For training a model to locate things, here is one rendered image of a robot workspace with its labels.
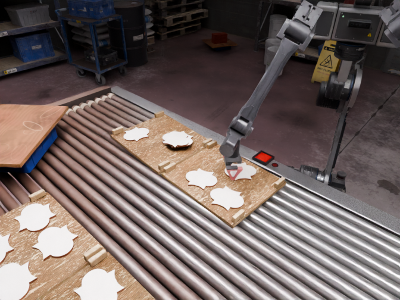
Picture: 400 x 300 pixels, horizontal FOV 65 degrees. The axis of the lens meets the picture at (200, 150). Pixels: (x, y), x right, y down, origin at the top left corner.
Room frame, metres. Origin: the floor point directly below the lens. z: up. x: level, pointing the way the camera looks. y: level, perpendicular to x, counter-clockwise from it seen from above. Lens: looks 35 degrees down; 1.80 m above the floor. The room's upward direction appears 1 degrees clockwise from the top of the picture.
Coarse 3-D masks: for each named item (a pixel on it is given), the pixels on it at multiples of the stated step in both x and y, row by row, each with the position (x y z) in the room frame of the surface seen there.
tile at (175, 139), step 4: (176, 132) 1.33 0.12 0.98; (164, 136) 1.29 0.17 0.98; (168, 136) 1.29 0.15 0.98; (172, 136) 1.29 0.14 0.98; (176, 136) 1.29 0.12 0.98; (180, 136) 1.29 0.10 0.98; (184, 136) 1.29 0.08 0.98; (164, 140) 1.25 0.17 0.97; (168, 140) 1.25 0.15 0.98; (172, 140) 1.25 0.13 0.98; (176, 140) 1.25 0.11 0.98; (180, 140) 1.25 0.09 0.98; (184, 140) 1.25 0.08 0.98; (188, 140) 1.25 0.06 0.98; (168, 144) 1.23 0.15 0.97; (172, 144) 1.22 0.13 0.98; (176, 144) 1.22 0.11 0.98; (180, 144) 1.22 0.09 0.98; (184, 144) 1.22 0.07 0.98
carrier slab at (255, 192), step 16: (192, 160) 1.15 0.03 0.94; (208, 160) 1.15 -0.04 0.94; (176, 176) 1.04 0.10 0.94; (224, 176) 1.04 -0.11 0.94; (256, 176) 1.04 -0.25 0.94; (272, 176) 1.05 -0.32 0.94; (192, 192) 0.94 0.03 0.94; (208, 192) 0.94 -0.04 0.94; (256, 192) 0.94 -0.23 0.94; (272, 192) 0.94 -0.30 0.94; (208, 208) 0.85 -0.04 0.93; (240, 208) 0.85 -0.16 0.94; (256, 208) 0.86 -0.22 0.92
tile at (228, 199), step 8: (216, 192) 0.93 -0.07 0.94; (224, 192) 0.93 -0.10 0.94; (232, 192) 0.93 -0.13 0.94; (240, 192) 0.93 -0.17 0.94; (216, 200) 0.88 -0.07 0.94; (224, 200) 0.89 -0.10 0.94; (232, 200) 0.89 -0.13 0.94; (240, 200) 0.89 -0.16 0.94; (224, 208) 0.85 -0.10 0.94; (232, 208) 0.85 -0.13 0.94
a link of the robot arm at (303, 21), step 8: (304, 0) 1.16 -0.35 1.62; (304, 8) 1.14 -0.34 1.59; (312, 8) 1.15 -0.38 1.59; (296, 16) 1.12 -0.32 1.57; (304, 16) 1.12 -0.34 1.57; (312, 16) 1.12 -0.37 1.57; (296, 24) 1.10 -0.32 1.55; (304, 24) 1.11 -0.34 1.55; (312, 24) 1.10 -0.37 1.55; (288, 32) 1.10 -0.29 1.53; (296, 32) 1.09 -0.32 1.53; (304, 32) 1.08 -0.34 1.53; (296, 40) 1.10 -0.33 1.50; (304, 40) 1.08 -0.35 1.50
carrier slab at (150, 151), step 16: (128, 128) 1.43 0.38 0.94; (160, 128) 1.43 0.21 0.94; (176, 128) 1.44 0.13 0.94; (128, 144) 1.27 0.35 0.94; (144, 144) 1.28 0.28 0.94; (160, 144) 1.28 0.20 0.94; (192, 144) 1.28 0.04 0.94; (144, 160) 1.15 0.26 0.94; (160, 160) 1.15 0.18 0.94; (176, 160) 1.15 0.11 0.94
